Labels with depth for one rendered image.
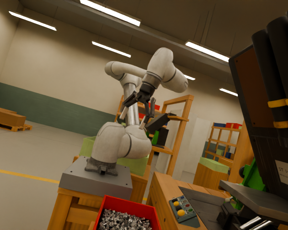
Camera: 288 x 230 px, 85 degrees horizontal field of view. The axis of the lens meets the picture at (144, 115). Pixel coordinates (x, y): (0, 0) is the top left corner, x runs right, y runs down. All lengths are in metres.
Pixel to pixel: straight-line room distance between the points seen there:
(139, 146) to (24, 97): 7.69
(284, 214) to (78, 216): 0.81
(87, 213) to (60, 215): 0.12
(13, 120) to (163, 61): 5.35
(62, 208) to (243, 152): 1.24
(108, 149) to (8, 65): 8.26
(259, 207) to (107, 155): 0.68
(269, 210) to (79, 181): 0.70
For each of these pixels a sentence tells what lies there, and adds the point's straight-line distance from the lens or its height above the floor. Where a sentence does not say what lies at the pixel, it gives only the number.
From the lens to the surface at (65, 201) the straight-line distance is 0.93.
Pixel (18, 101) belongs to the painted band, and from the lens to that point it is 8.54.
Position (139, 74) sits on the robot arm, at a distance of 1.06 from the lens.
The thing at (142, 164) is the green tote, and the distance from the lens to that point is 1.45.
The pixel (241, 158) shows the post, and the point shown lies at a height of 1.19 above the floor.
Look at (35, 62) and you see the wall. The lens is 8.54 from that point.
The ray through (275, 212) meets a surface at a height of 1.12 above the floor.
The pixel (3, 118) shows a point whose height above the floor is 0.29.
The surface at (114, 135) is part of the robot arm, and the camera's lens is 0.89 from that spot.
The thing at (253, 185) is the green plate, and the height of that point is 1.12.
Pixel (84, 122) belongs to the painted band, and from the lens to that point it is 7.66.
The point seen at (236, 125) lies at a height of 2.14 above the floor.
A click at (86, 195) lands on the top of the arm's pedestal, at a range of 0.90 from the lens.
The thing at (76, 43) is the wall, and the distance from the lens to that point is 8.37.
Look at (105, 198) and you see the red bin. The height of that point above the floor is 0.91.
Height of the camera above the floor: 1.24
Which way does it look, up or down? 3 degrees up
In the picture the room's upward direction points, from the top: 16 degrees clockwise
